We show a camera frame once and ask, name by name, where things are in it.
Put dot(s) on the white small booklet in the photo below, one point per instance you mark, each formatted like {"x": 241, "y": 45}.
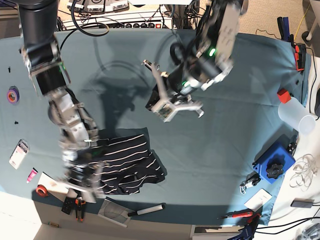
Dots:
{"x": 258, "y": 200}

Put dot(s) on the orange black pliers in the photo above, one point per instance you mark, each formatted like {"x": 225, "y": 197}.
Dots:
{"x": 80, "y": 208}

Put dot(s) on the navy white striped t-shirt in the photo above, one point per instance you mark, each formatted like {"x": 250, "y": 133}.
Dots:
{"x": 128, "y": 164}

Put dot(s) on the silver carabiner pulley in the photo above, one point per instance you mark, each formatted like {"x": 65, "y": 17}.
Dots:
{"x": 249, "y": 183}

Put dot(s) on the teal table cloth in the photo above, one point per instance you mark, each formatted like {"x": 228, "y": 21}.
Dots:
{"x": 205, "y": 158}

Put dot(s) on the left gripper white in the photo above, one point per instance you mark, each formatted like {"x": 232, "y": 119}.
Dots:
{"x": 164, "y": 101}

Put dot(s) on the white cable ties bundle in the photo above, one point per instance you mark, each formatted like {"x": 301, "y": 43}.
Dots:
{"x": 305, "y": 170}

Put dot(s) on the red black screwdriver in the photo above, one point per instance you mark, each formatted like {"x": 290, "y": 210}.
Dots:
{"x": 246, "y": 214}

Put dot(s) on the white packaged card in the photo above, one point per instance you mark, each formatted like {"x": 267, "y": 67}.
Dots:
{"x": 19, "y": 153}

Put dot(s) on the orange tape roll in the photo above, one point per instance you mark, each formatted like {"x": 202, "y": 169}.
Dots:
{"x": 41, "y": 191}

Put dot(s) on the pink tube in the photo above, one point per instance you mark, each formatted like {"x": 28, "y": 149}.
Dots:
{"x": 32, "y": 174}

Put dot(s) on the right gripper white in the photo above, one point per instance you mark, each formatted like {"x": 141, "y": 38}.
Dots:
{"x": 84, "y": 179}

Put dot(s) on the black power strip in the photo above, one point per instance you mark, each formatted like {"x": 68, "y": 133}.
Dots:
{"x": 151, "y": 25}

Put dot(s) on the black perforated plate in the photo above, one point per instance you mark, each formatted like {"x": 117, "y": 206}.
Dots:
{"x": 69, "y": 202}

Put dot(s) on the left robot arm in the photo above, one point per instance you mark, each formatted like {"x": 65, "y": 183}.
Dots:
{"x": 205, "y": 61}

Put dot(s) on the blue box with knob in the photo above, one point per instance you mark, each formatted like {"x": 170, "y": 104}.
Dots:
{"x": 273, "y": 163}

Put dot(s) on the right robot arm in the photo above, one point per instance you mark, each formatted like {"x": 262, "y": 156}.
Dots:
{"x": 41, "y": 55}

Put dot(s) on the white paper sheet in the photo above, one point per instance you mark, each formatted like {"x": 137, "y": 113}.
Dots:
{"x": 51, "y": 185}

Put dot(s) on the purple tape roll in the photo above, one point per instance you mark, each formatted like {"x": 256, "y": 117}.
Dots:
{"x": 13, "y": 95}

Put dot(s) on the red black clamp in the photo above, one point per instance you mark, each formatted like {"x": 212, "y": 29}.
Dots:
{"x": 299, "y": 52}

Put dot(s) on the grey flat device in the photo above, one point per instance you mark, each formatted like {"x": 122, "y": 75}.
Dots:
{"x": 302, "y": 203}

